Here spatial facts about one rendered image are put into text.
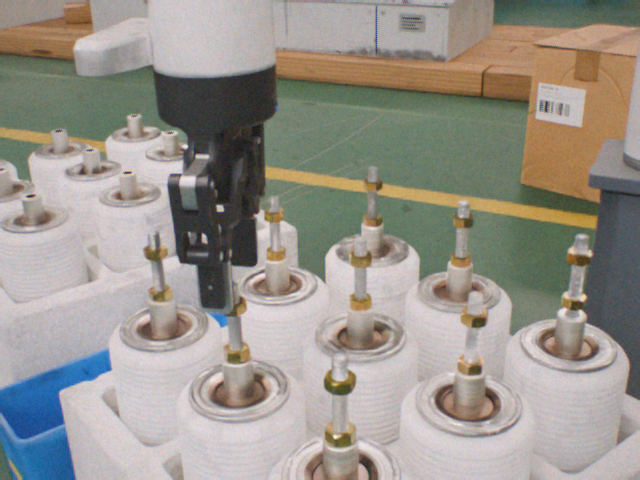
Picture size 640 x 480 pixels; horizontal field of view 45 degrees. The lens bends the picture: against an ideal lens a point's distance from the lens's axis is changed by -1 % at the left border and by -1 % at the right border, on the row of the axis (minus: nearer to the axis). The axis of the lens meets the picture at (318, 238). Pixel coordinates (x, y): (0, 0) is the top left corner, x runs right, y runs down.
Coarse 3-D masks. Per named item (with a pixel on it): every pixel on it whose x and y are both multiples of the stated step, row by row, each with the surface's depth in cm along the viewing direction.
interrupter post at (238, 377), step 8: (224, 360) 56; (248, 360) 56; (224, 368) 56; (232, 368) 55; (240, 368) 55; (248, 368) 56; (224, 376) 56; (232, 376) 56; (240, 376) 56; (248, 376) 56; (224, 384) 57; (232, 384) 56; (240, 384) 56; (248, 384) 56; (232, 392) 56; (240, 392) 56; (248, 392) 56; (240, 400) 56
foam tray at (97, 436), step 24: (96, 384) 71; (72, 408) 68; (96, 408) 68; (624, 408) 66; (72, 432) 70; (96, 432) 65; (120, 432) 64; (312, 432) 64; (624, 432) 66; (72, 456) 73; (96, 456) 66; (120, 456) 62; (144, 456) 62; (168, 456) 62; (624, 456) 60
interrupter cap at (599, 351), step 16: (544, 320) 65; (528, 336) 63; (544, 336) 63; (592, 336) 63; (608, 336) 62; (528, 352) 61; (544, 352) 61; (560, 352) 61; (592, 352) 61; (608, 352) 61; (560, 368) 59; (576, 368) 58; (592, 368) 58
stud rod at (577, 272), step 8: (576, 240) 58; (584, 240) 58; (576, 248) 58; (584, 248) 58; (576, 272) 59; (576, 280) 59; (576, 288) 59; (568, 296) 60; (576, 296) 60; (568, 312) 60; (576, 312) 60
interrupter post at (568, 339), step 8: (560, 312) 61; (560, 320) 60; (568, 320) 60; (576, 320) 60; (584, 320) 60; (560, 328) 61; (568, 328) 60; (576, 328) 60; (584, 328) 61; (560, 336) 61; (568, 336) 60; (576, 336) 60; (560, 344) 61; (568, 344) 61; (576, 344) 61; (568, 352) 61; (576, 352) 61
